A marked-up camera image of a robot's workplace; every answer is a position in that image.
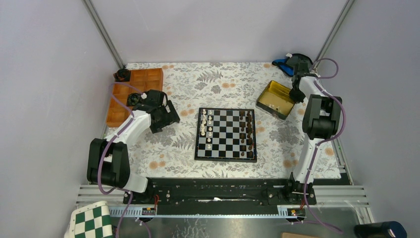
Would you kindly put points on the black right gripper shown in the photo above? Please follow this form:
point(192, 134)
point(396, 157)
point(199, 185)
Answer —
point(296, 98)

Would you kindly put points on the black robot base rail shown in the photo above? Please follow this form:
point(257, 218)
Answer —
point(206, 196)

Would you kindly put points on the dark rolled cloth corner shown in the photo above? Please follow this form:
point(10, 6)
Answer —
point(122, 75)

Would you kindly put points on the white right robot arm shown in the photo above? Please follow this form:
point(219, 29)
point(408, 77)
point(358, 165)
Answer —
point(321, 118)

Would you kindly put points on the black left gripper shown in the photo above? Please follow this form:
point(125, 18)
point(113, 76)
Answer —
point(171, 117)

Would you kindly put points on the dark rolled cloth in tray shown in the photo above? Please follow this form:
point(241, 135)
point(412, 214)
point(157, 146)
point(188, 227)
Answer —
point(133, 99)

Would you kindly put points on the dark chess pieces row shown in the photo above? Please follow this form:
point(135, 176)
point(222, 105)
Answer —
point(246, 135)

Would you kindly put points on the floral white table mat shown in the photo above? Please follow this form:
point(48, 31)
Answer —
point(231, 85)

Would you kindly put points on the dark cylinder bottle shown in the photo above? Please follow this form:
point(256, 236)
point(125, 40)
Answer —
point(390, 229)

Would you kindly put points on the gold metal tin box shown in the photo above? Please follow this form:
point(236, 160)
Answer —
point(275, 100)

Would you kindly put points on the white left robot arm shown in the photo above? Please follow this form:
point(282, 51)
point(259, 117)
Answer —
point(108, 160)

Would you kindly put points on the orange wooden divided tray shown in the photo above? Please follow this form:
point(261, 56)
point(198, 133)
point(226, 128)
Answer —
point(141, 80)

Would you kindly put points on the blue black cloth bundle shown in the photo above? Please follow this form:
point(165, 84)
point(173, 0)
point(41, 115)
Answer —
point(286, 65)

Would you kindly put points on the black white chess board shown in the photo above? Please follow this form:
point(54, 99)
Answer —
point(225, 139)

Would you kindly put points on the green white rolled chess mat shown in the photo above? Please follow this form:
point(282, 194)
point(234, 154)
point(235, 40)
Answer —
point(91, 221)

